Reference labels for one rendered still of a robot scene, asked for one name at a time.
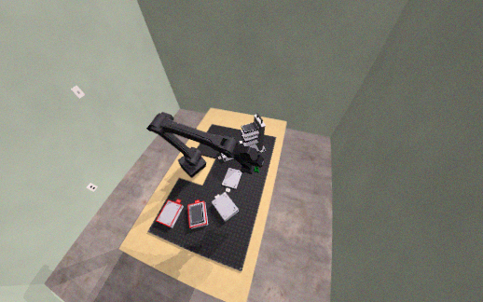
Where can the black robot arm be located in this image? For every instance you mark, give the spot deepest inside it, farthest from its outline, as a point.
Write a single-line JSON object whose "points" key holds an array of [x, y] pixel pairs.
{"points": [[228, 146]]}

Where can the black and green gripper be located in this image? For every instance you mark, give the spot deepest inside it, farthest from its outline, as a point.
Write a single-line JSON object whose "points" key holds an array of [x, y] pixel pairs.
{"points": [[253, 169]]}

